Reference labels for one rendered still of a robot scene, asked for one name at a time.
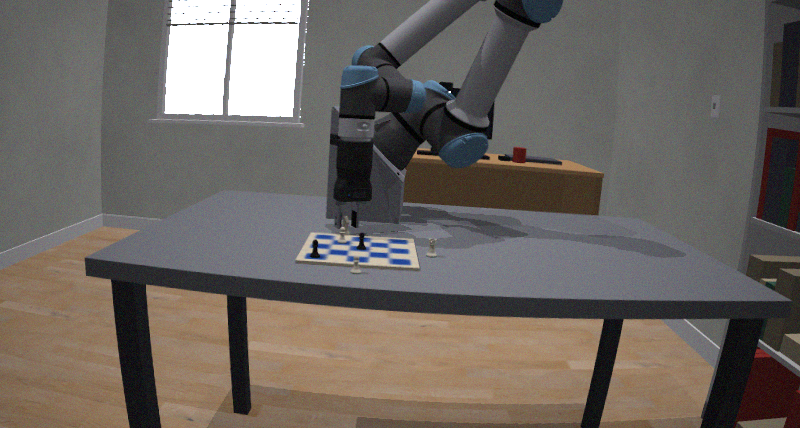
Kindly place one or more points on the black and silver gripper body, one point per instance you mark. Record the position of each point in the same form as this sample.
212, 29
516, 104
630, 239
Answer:
354, 159

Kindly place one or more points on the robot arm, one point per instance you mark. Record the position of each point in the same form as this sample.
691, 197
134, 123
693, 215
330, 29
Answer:
457, 135

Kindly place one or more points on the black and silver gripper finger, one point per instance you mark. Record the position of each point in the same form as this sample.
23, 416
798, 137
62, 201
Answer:
355, 213
338, 214

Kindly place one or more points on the blue and cream chessboard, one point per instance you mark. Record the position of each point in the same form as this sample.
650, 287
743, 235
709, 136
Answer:
381, 252

